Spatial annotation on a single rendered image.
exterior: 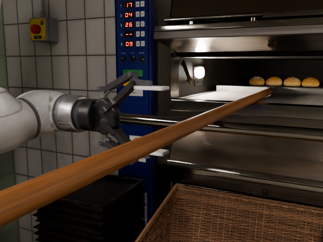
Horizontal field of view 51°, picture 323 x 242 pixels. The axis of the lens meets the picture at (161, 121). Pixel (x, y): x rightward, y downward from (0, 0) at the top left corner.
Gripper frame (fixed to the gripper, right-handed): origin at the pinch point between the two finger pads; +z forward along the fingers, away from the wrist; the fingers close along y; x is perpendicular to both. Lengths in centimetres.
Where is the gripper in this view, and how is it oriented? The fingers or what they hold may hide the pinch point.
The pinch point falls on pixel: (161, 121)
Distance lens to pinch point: 70.8
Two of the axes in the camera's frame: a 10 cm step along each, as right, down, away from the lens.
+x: -4.6, 1.5, -8.8
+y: 0.0, 9.9, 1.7
